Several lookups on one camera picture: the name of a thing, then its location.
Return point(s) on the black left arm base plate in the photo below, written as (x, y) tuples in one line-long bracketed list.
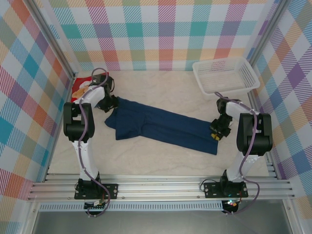
[(112, 191)]

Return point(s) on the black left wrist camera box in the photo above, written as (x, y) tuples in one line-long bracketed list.
[(109, 84)]

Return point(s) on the aluminium frame post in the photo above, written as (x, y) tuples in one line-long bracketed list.
[(52, 41), (268, 31)]

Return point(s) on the small black controller board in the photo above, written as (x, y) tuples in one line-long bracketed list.
[(231, 207), (96, 207)]

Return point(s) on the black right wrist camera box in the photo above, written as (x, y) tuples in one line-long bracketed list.
[(221, 107)]

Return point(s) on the white plastic mesh basket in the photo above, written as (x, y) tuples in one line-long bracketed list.
[(224, 80)]

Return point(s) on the grey metal panel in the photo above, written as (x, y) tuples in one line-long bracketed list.
[(158, 224)]

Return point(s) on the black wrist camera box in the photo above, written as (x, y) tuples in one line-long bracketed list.
[(109, 84), (221, 107)]

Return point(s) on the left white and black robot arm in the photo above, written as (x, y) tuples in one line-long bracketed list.
[(85, 161)]

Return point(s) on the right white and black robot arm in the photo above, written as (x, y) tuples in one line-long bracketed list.
[(243, 165)]

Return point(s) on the red teddy bear print t-shirt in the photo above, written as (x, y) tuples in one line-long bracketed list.
[(79, 84)]

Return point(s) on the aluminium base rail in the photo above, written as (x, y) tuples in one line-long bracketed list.
[(158, 187)]

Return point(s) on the navy blue t-shirt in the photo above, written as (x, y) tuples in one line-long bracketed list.
[(158, 122)]

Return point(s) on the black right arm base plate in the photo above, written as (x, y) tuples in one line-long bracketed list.
[(210, 190)]

